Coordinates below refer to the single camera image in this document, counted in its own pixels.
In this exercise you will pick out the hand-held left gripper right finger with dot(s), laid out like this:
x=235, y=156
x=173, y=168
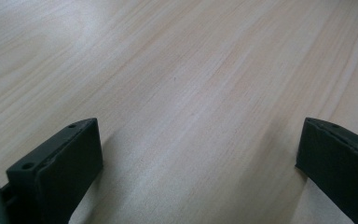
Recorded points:
x=338, y=168

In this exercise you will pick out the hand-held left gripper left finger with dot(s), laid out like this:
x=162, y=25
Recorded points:
x=59, y=174

